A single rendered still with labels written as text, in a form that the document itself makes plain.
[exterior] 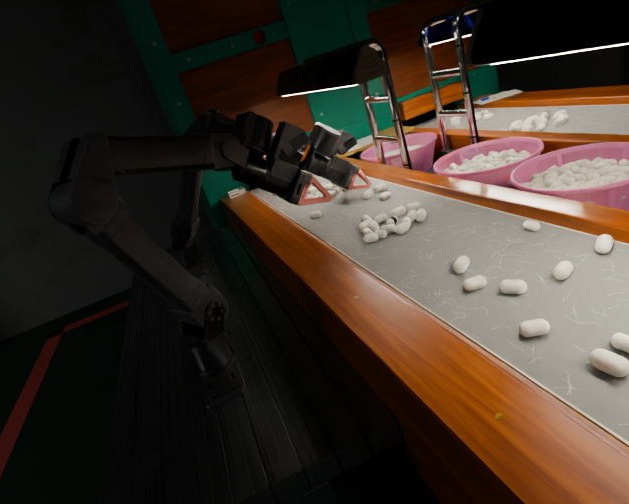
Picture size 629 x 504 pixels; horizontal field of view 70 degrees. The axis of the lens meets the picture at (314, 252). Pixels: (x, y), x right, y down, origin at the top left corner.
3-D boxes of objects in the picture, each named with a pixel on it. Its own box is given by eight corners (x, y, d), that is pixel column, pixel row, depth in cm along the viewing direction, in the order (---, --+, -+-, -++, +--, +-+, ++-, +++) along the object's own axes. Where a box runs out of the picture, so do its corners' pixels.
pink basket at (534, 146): (517, 211, 102) (512, 172, 98) (420, 207, 122) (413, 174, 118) (565, 168, 116) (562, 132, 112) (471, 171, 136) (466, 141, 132)
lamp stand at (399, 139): (366, 218, 127) (321, 53, 110) (338, 205, 145) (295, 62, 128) (422, 193, 131) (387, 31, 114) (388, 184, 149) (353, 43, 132)
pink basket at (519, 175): (596, 249, 79) (592, 199, 75) (489, 219, 103) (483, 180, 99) (701, 194, 85) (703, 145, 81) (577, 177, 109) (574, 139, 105)
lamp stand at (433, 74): (480, 168, 136) (454, 9, 119) (440, 162, 154) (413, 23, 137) (529, 146, 140) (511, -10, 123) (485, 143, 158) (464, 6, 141)
